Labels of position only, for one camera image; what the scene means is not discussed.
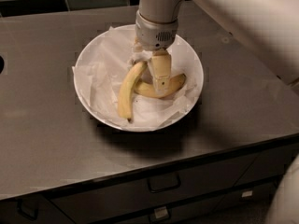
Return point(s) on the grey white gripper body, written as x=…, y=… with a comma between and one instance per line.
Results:
x=154, y=35

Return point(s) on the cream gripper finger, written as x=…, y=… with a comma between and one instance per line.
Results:
x=160, y=69
x=138, y=54

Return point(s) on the long yellow banana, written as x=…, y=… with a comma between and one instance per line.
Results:
x=125, y=104

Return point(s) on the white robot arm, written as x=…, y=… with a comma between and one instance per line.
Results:
x=268, y=28

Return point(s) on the short yellow banana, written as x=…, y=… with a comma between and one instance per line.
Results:
x=147, y=90

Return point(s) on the large white bowl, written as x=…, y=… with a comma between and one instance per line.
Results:
x=93, y=56

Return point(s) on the white crumpled paper liner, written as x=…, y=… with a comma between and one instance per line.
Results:
x=102, y=78

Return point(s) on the dark right drawer front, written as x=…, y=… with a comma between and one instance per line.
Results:
x=269, y=163

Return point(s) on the dark drawer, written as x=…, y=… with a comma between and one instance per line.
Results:
x=269, y=163
x=116, y=203
x=239, y=196

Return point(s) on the dark upper drawer front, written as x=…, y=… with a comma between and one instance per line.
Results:
x=116, y=203

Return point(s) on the dark lower drawer front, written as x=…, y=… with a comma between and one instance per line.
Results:
x=239, y=196

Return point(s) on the black upper drawer handle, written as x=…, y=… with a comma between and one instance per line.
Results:
x=161, y=183

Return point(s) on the black left cabinet handle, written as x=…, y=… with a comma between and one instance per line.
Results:
x=28, y=208

